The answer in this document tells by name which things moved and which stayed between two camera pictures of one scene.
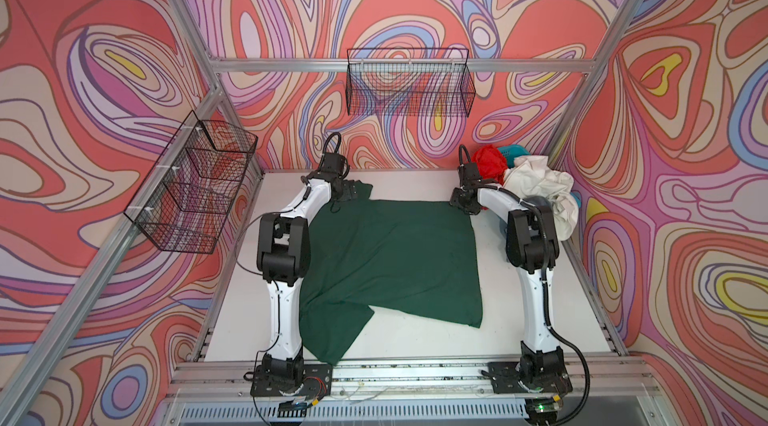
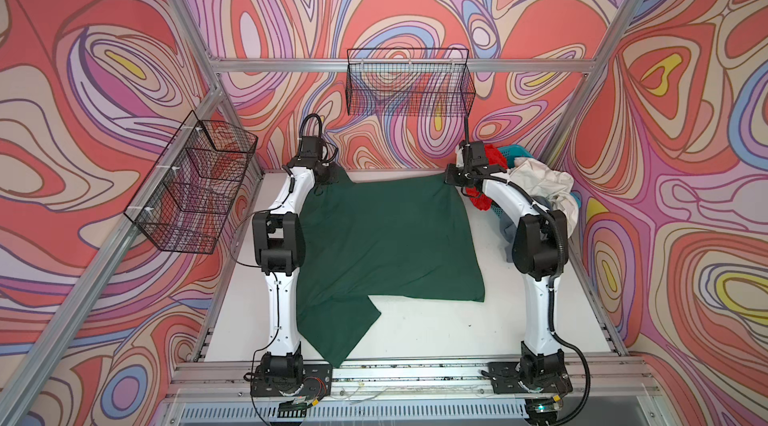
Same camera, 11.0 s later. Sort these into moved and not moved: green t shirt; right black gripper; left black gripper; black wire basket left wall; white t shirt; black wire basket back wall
Moved: right black gripper; green t shirt; left black gripper
Not moved: black wire basket back wall; white t shirt; black wire basket left wall
